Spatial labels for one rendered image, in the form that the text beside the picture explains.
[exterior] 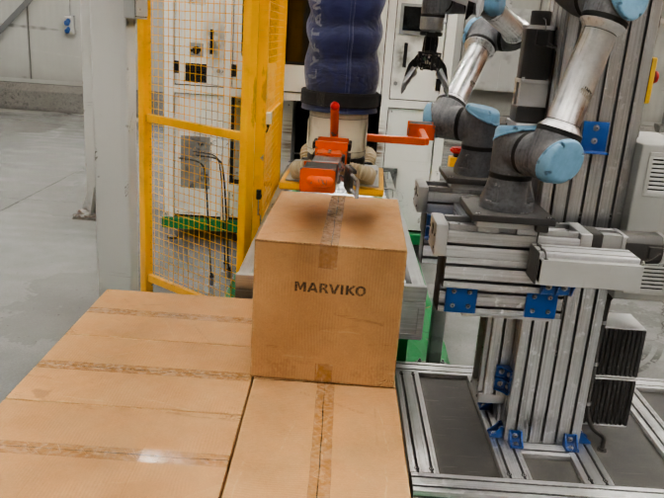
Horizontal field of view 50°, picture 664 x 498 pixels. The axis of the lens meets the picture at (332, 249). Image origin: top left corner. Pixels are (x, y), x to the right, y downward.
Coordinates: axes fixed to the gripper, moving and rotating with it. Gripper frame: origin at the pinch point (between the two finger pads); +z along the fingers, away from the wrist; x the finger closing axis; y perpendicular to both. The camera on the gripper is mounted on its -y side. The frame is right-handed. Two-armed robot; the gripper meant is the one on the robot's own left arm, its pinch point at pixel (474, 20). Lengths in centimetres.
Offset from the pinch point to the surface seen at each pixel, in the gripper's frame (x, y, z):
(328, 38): -29.4, 33.2, 6.3
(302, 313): -9, 35, 78
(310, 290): -9, 33, 71
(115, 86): -146, 127, 34
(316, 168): 24, 33, 32
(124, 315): -46, 94, 98
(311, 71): -33, 37, 16
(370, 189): -22, 19, 45
